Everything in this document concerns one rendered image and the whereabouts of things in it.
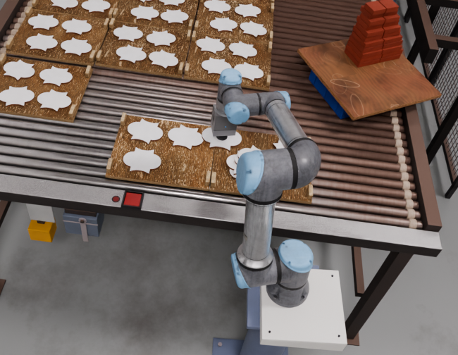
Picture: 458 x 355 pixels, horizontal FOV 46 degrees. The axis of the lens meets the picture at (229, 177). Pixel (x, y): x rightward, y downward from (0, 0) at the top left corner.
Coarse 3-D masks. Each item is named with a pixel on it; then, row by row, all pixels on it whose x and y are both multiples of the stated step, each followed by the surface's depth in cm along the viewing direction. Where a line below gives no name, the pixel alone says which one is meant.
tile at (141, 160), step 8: (128, 152) 218; (136, 152) 219; (144, 152) 219; (152, 152) 220; (128, 160) 216; (136, 160) 216; (144, 160) 217; (152, 160) 217; (160, 160) 218; (136, 168) 213; (144, 168) 214; (152, 168) 214
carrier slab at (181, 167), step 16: (192, 128) 233; (128, 144) 222; (144, 144) 223; (160, 144) 224; (208, 144) 227; (176, 160) 220; (192, 160) 221; (208, 160) 222; (112, 176) 211; (128, 176) 212; (144, 176) 213; (160, 176) 214; (176, 176) 214; (192, 176) 215
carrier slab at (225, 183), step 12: (240, 132) 234; (252, 132) 235; (240, 144) 230; (252, 144) 230; (264, 144) 231; (216, 156) 224; (228, 156) 224; (216, 168) 219; (228, 168) 220; (216, 180) 215; (228, 180) 216; (228, 192) 213; (288, 192) 216; (300, 192) 216
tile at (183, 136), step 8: (176, 128) 230; (184, 128) 231; (168, 136) 227; (176, 136) 227; (184, 136) 228; (192, 136) 228; (200, 136) 229; (176, 144) 224; (184, 144) 225; (192, 144) 225; (200, 144) 226
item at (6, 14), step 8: (8, 0) 274; (16, 0) 275; (24, 0) 282; (8, 8) 269; (16, 8) 273; (0, 16) 265; (8, 16) 266; (0, 24) 261; (8, 24) 266; (0, 32) 258; (0, 40) 259
